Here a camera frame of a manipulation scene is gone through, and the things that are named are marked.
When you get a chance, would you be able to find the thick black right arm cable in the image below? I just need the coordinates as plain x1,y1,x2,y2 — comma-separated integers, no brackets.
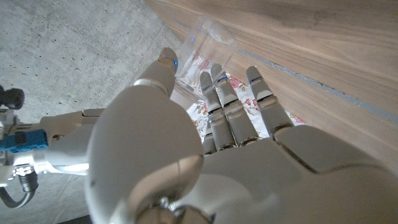
0,166,39,209

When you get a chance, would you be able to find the floral backdrop cloth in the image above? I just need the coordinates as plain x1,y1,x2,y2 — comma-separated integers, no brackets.
183,52,307,139

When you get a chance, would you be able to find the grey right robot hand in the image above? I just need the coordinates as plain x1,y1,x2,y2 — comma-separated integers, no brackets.
40,108,105,175

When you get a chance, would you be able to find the clear plastic medicine bottle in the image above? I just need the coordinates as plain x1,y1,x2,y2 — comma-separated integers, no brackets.
174,15,239,100

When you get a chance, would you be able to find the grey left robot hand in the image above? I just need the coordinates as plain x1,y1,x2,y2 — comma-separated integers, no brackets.
85,46,398,224

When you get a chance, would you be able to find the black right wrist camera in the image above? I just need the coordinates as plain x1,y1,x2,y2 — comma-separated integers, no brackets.
0,88,25,110

